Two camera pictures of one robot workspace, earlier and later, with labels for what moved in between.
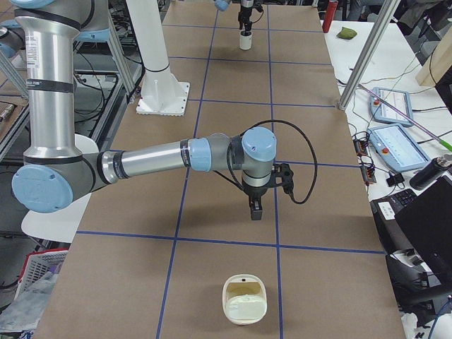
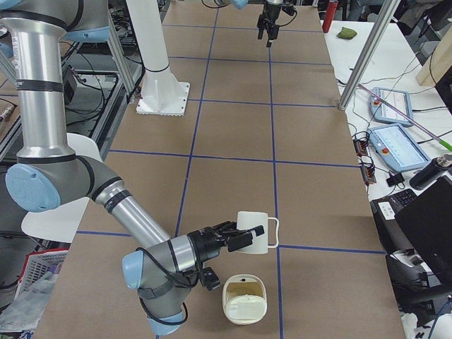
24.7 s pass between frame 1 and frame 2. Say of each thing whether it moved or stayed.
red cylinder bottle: stayed
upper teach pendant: stayed
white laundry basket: stayed
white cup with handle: moved
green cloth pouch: stayed
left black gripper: moved
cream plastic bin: stayed
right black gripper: moved
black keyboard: stayed
